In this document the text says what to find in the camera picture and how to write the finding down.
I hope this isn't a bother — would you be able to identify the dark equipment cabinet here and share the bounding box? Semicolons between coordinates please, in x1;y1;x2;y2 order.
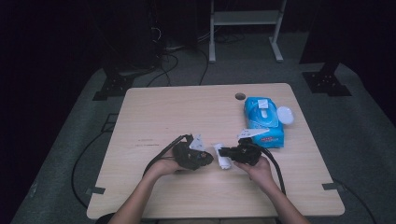
101;0;164;74

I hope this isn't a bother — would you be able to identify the black stand base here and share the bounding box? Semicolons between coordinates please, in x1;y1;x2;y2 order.
92;73;135;102
301;60;353;98

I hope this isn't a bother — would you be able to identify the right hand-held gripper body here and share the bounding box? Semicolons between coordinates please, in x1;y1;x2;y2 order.
233;127;271;166

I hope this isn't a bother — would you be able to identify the grey tape strip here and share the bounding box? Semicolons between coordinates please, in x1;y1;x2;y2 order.
84;186;106;196
321;182;345;191

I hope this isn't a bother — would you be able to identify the right hand-held gripper black cable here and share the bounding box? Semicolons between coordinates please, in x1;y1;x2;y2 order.
255;143;288;196

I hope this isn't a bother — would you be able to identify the hand-held gripper black cable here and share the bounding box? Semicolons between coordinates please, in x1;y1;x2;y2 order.
255;143;288;196
142;133;192;176

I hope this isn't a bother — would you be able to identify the white metal desk frame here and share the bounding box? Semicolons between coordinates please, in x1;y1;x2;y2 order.
208;0;288;64

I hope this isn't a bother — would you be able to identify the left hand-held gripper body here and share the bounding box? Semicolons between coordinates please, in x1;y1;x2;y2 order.
172;133;206;171

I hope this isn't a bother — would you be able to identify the white wet wipe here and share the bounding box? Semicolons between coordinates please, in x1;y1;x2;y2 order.
212;142;233;171

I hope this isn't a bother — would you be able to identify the left hand-held gripper black cable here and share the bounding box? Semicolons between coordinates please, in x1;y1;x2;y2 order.
142;133;192;176

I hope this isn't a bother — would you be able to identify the black floor cable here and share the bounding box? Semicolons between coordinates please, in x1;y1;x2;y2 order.
332;178;378;224
71;129;110;210
145;51;180;89
198;46;210;86

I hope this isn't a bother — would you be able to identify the person's left hand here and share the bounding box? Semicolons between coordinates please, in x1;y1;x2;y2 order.
143;155;188;182

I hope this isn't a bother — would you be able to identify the blue wet wipes pack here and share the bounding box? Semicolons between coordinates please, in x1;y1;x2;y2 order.
243;96;295;149

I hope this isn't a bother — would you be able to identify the person's right hand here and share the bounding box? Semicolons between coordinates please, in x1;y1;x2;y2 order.
233;155;275;189

